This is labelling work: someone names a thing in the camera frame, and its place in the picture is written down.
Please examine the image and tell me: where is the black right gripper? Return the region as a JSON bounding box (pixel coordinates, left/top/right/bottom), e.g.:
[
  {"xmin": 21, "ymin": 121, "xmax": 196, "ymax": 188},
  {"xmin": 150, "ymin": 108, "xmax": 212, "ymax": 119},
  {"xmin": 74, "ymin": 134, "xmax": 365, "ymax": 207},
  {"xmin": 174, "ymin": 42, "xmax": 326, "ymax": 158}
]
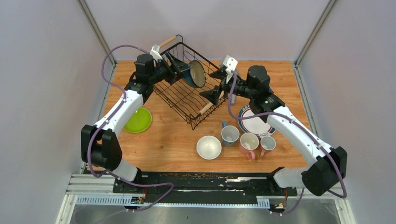
[{"xmin": 199, "ymin": 68, "xmax": 255, "ymax": 105}]

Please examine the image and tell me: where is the light blue mug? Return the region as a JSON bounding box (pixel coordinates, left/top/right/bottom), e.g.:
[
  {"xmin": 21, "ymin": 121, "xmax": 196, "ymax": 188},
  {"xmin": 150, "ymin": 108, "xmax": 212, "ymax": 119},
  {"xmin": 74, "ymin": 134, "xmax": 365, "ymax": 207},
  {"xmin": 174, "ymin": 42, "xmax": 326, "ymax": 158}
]
[{"xmin": 221, "ymin": 122, "xmax": 240, "ymax": 147}]

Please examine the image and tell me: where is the grey cylindrical handle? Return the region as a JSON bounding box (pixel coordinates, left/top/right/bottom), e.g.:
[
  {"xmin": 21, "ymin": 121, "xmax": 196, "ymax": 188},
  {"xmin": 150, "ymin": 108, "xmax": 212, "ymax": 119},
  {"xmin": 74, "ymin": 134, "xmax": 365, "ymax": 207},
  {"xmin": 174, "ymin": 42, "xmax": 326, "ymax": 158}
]
[{"xmin": 231, "ymin": 94, "xmax": 237, "ymax": 105}]

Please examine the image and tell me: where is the pink cup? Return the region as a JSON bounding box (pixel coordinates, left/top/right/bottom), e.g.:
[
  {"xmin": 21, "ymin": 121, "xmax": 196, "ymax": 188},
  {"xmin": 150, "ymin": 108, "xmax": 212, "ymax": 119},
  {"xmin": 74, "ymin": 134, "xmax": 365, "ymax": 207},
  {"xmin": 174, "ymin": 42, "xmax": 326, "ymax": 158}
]
[{"xmin": 239, "ymin": 133, "xmax": 259, "ymax": 160}]

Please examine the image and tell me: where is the beige ceramic bowl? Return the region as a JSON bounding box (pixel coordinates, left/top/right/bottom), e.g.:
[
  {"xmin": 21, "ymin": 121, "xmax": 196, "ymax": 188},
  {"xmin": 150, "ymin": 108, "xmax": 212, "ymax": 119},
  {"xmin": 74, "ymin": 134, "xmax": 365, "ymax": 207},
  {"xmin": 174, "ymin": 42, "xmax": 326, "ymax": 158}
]
[{"xmin": 196, "ymin": 135, "xmax": 222, "ymax": 160}]

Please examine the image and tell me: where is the small mauve cup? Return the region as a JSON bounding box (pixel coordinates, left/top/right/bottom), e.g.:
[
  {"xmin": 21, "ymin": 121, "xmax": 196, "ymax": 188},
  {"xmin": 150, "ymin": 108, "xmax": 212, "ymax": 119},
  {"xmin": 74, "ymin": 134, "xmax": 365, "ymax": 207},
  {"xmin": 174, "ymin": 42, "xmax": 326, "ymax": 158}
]
[{"xmin": 259, "ymin": 136, "xmax": 276, "ymax": 157}]

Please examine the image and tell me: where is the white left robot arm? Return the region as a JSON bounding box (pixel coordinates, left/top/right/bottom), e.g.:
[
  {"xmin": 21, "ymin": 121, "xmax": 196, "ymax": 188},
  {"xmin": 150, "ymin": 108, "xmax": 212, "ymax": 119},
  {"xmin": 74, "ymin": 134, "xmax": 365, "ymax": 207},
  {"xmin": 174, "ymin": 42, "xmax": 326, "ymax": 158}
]
[{"xmin": 81, "ymin": 52, "xmax": 193, "ymax": 193}]

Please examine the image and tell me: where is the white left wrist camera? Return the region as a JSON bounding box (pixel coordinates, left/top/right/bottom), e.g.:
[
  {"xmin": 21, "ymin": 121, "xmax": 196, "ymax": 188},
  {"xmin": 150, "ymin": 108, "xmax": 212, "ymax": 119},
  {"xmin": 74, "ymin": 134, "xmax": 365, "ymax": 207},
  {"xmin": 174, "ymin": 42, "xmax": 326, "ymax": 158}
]
[{"xmin": 149, "ymin": 44, "xmax": 163, "ymax": 62}]

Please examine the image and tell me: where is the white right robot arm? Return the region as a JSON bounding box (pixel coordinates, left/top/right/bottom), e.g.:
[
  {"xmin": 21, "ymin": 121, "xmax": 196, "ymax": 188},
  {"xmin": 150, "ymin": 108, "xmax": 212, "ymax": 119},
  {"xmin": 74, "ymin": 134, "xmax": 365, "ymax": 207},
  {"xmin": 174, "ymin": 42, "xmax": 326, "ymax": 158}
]
[{"xmin": 200, "ymin": 65, "xmax": 347, "ymax": 199}]

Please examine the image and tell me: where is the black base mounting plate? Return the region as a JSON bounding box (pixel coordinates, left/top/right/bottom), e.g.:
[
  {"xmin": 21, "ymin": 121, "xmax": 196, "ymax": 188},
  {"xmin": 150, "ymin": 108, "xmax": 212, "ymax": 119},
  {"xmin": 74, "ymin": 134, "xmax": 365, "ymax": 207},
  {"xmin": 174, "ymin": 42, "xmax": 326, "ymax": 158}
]
[{"xmin": 113, "ymin": 171, "xmax": 297, "ymax": 204}]

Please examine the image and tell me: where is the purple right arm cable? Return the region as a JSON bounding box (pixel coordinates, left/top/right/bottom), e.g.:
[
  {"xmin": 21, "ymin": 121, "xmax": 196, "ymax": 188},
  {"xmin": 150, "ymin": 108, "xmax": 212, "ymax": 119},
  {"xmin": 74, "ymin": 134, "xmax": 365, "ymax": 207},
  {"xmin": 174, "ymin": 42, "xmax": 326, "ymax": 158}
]
[{"xmin": 227, "ymin": 70, "xmax": 348, "ymax": 217}]

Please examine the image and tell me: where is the dark blue ceramic bowl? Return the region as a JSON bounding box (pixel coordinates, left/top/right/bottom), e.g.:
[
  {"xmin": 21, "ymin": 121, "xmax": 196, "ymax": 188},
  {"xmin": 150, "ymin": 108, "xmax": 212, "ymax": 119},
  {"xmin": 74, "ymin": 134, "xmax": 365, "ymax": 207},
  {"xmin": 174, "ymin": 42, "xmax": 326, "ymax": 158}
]
[{"xmin": 182, "ymin": 60, "xmax": 206, "ymax": 88}]

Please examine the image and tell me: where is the lime green plate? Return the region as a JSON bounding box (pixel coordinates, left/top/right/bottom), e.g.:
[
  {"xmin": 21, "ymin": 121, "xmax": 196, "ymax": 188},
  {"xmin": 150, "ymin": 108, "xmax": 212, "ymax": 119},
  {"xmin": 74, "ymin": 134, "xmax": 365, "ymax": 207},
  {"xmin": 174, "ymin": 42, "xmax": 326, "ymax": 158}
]
[{"xmin": 124, "ymin": 107, "xmax": 153, "ymax": 133}]

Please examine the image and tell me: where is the white plate dark striped rim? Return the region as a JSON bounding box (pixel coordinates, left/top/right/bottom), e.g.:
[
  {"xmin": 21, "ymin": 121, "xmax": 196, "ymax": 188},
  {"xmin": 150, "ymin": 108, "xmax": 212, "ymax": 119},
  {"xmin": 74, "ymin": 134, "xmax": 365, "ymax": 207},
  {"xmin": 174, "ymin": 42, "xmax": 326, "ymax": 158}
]
[{"xmin": 237, "ymin": 105, "xmax": 276, "ymax": 139}]

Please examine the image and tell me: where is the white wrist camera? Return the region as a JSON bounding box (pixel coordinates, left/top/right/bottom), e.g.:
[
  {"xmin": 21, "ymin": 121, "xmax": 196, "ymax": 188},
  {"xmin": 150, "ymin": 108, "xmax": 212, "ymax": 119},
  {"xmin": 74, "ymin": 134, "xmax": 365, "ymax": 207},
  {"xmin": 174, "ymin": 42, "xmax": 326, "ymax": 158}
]
[
  {"xmin": 220, "ymin": 55, "xmax": 238, "ymax": 84},
  {"xmin": 149, "ymin": 44, "xmax": 163, "ymax": 62}
]

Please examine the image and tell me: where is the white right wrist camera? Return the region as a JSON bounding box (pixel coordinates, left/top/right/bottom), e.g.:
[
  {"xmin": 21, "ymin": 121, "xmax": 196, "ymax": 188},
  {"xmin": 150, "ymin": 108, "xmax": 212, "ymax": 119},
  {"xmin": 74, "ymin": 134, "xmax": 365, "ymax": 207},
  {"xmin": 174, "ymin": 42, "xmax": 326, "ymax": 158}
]
[{"xmin": 220, "ymin": 55, "xmax": 238, "ymax": 84}]

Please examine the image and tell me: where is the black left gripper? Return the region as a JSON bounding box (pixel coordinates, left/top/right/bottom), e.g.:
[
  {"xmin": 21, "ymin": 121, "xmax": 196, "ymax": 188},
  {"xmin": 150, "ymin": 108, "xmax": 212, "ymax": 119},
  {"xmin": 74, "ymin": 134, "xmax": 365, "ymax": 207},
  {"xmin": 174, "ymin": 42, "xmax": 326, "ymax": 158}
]
[{"xmin": 148, "ymin": 51, "xmax": 191, "ymax": 85}]

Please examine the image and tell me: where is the black wire dish rack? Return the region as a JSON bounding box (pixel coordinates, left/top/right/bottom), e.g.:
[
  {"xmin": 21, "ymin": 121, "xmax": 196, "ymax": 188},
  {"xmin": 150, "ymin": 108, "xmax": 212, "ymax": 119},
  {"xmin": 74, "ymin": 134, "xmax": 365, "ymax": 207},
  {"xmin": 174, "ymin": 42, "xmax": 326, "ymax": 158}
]
[{"xmin": 154, "ymin": 34, "xmax": 227, "ymax": 130}]

